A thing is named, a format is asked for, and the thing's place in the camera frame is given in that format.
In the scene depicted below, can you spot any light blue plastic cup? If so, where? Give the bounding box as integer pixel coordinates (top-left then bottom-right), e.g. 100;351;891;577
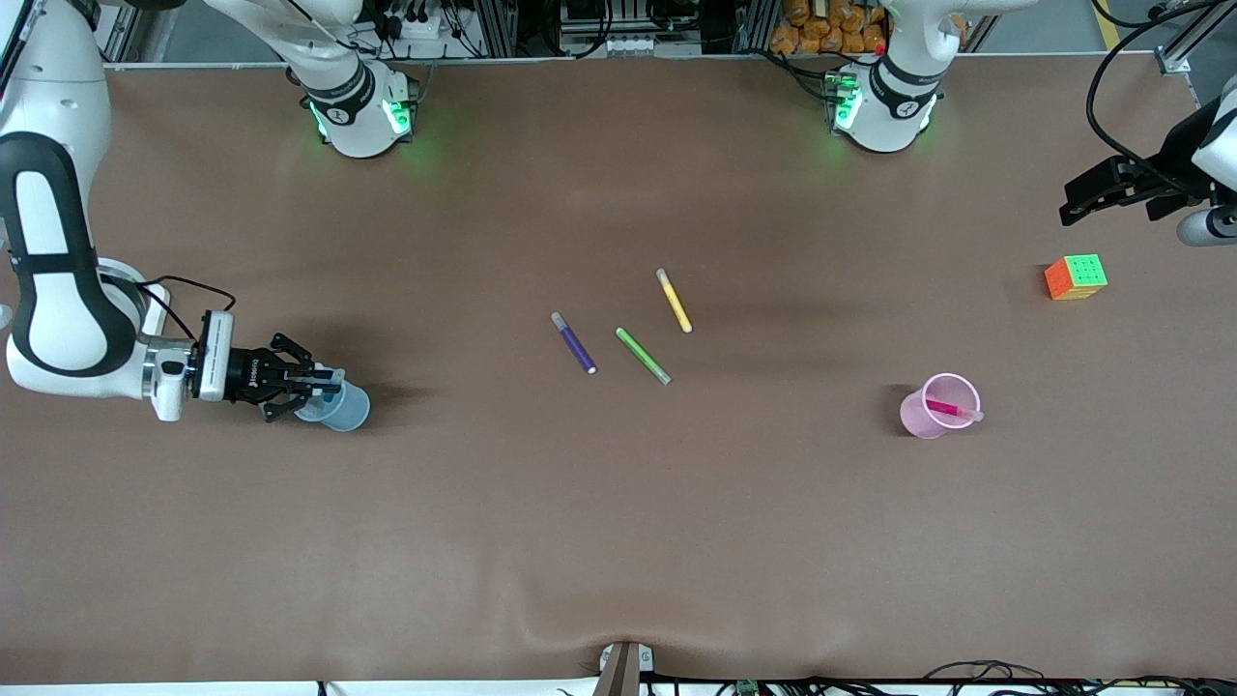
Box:
294;379;372;433

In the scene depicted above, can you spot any multicolour puzzle cube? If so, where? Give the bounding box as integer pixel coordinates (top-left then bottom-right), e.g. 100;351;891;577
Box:
1044;253;1109;302

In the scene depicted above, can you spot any purple marker pen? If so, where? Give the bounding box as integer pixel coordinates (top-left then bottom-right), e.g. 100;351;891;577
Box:
550;311;598;376

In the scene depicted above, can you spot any pink plastic cup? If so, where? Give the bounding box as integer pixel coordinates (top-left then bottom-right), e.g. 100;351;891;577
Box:
899;372;982;441

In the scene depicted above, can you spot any orange packaged goods pile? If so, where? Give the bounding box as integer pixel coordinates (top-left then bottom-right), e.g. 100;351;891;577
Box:
770;0;890;56

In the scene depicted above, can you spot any green marker pen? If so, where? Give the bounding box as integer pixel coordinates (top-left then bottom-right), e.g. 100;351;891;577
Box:
615;327;673;387

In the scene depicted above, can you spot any white power strip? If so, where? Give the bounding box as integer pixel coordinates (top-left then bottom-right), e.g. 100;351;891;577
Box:
382;8;463;42

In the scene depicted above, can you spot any yellow marker pen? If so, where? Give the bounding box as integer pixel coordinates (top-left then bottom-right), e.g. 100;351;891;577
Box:
655;268;694;334

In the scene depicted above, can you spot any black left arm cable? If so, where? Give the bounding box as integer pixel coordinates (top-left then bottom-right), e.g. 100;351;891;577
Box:
1085;0;1237;189

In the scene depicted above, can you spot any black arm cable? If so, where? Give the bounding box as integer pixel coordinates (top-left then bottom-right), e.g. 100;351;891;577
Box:
101;275;238;341
1085;0;1237;189

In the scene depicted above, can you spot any aluminium frame profile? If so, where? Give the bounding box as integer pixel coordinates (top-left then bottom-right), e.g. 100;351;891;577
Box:
1155;0;1237;74

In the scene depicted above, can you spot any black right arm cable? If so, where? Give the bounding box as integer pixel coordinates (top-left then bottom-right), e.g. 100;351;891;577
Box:
101;275;238;341

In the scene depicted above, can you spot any aluminium rack frame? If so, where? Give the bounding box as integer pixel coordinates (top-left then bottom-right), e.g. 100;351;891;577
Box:
474;0;774;59

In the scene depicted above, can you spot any black cable bundle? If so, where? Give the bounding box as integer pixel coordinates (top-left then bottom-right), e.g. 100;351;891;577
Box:
923;660;1237;696

